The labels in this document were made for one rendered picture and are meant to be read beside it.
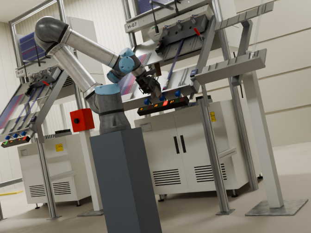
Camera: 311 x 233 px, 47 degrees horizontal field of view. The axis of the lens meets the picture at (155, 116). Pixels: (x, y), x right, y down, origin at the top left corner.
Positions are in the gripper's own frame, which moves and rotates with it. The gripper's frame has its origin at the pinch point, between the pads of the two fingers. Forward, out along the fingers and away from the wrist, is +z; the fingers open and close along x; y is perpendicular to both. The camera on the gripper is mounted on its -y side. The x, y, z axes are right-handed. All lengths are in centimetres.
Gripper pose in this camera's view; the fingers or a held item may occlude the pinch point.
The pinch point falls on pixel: (159, 95)
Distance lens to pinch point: 206.8
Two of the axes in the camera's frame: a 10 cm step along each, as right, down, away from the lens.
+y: -2.7, 7.3, -6.3
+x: 8.1, -1.8, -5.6
